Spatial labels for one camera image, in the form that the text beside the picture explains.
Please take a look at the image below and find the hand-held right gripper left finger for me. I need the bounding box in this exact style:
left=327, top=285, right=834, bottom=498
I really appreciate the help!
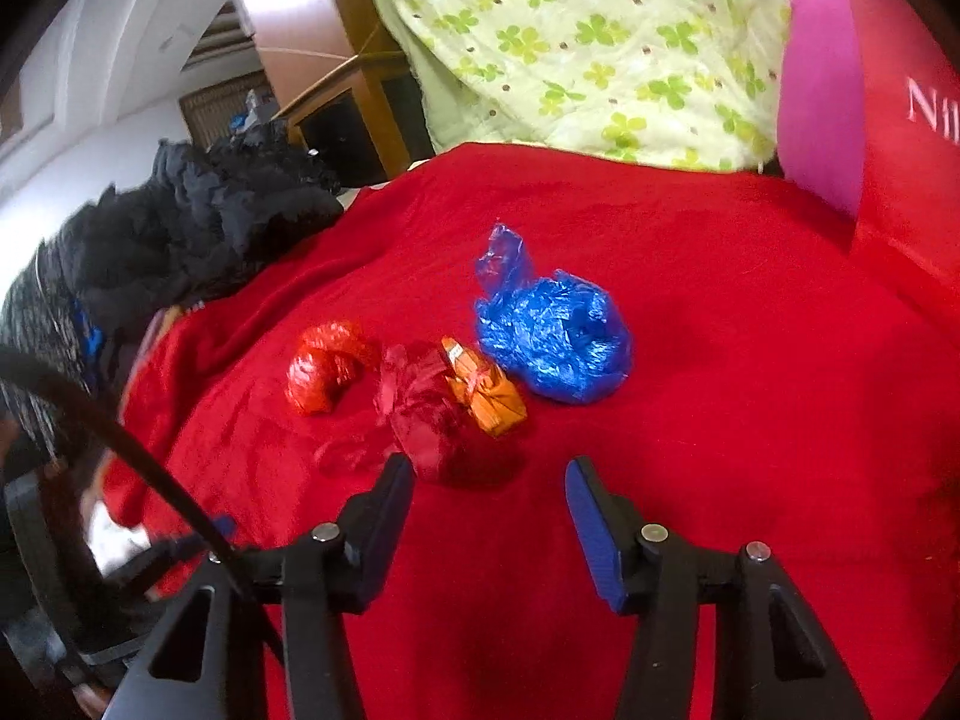
left=101, top=454, right=417, bottom=720

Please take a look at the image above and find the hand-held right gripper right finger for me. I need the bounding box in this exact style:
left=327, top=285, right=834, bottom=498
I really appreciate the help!
left=565, top=456, right=875, bottom=720

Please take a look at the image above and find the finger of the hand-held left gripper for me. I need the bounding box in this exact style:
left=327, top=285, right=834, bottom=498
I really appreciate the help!
left=146, top=514, right=237, bottom=563

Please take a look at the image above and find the dark red wrapper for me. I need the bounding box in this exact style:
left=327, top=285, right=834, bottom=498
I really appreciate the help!
left=315, top=345, right=481, bottom=485

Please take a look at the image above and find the red plastic bag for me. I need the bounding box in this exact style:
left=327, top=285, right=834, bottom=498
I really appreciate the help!
left=287, top=321, right=380, bottom=417

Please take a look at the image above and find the orange foil wrapper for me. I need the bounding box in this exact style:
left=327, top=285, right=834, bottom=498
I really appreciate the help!
left=439, top=336, right=527, bottom=437

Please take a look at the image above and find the blue plastic bag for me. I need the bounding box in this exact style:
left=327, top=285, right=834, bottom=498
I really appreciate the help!
left=474, top=223, right=632, bottom=404

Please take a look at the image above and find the red blanket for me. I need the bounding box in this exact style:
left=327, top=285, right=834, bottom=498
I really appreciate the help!
left=101, top=141, right=960, bottom=720

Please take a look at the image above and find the speckled dark cloth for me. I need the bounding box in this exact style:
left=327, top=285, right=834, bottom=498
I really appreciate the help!
left=0, top=240, right=98, bottom=458

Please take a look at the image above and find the black jacket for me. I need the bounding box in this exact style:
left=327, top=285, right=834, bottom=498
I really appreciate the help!
left=64, top=120, right=346, bottom=331

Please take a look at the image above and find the brown lattice door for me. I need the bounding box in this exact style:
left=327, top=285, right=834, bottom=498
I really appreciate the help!
left=180, top=71, right=271, bottom=147

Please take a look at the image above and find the red paper gift bag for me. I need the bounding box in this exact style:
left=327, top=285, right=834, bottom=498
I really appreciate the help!
left=829, top=0, right=960, bottom=301

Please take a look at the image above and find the pink cushion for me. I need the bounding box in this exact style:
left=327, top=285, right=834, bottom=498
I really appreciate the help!
left=776, top=0, right=867, bottom=218

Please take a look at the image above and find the green floral quilt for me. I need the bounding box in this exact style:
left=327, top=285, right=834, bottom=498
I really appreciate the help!
left=371, top=0, right=848, bottom=172

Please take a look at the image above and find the wooden pillar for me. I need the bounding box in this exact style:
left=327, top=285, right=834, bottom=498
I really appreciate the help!
left=225, top=0, right=436, bottom=188

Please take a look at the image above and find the black cable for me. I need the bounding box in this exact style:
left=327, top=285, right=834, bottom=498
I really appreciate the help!
left=0, top=345, right=286, bottom=661

